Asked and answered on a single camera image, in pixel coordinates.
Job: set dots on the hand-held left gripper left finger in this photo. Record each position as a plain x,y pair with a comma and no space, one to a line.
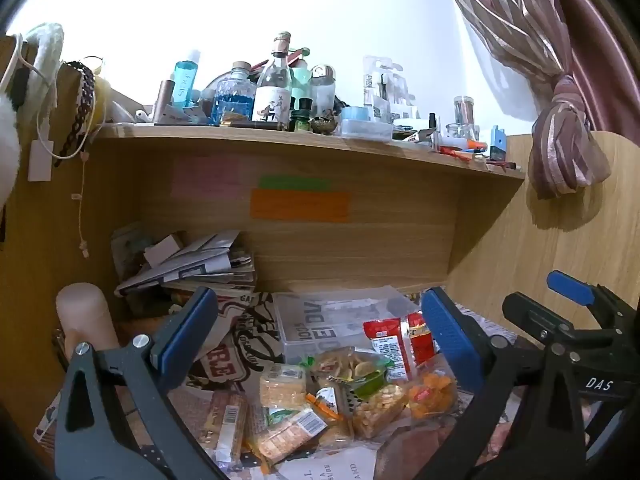
192,332

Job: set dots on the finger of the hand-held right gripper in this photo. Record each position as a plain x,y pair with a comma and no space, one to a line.
535,315
570,286

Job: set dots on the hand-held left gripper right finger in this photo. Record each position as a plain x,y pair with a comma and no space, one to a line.
450,345

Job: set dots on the clear plastic storage box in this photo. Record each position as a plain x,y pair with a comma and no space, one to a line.
340,320

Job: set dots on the red snack packet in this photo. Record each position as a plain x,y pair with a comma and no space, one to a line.
421,340
390,347

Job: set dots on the orange dried fruit packet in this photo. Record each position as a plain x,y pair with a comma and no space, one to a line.
431,394

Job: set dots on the stack of books and magazines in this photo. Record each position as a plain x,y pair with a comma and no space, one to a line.
190,265

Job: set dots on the peanut snack packet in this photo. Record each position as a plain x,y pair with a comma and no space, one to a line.
377,409

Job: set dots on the long brown cracker packet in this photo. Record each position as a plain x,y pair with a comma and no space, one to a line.
225,425

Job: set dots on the banana chips bag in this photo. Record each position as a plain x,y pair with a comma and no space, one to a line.
350,366

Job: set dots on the square rice cracker packet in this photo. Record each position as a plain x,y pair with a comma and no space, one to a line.
282,386

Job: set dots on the small orange-edged snack packet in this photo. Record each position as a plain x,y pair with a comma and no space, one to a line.
327,401

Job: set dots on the barcode rice cracker packet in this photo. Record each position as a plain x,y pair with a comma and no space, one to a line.
290,432

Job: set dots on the wooden desk shelf unit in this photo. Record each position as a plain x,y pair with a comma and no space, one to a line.
350,240

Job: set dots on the pink sticky note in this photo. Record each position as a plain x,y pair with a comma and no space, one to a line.
205,177

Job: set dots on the orange sticky note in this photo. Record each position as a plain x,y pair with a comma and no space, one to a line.
300,205

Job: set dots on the green sticky note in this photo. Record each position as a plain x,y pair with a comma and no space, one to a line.
295,183

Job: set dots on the glass jar with pink contents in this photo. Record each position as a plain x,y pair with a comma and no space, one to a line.
465,110

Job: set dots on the pink striped curtain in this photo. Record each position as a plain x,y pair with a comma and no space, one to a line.
555,75

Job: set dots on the white paper tag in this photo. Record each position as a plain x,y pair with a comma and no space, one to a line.
40,160

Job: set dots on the brown cosmetic tube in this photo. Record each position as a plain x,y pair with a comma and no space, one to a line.
164,102

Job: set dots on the clear lidded box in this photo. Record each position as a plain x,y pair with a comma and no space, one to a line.
366,126

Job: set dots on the blue liquid glass bottle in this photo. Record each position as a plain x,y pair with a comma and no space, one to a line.
233,97

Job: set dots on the small dark green bottle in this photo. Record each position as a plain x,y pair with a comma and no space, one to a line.
301,116

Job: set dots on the small brass bowl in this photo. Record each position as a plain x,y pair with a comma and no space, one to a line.
324,124

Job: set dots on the blue spray bottle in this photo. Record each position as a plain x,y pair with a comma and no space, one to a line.
185,82

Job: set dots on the braided brown headband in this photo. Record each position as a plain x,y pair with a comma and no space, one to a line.
80,105

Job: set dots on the clear liquor bottle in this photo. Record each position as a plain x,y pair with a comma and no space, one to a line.
274,87

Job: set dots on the clear blister packaging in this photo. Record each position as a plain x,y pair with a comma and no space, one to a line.
387,91

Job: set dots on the clear glass jar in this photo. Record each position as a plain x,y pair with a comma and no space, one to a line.
322,91

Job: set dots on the mint green bottle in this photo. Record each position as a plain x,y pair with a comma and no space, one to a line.
301,77

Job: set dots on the white plush toy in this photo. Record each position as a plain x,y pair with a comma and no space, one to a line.
20,110

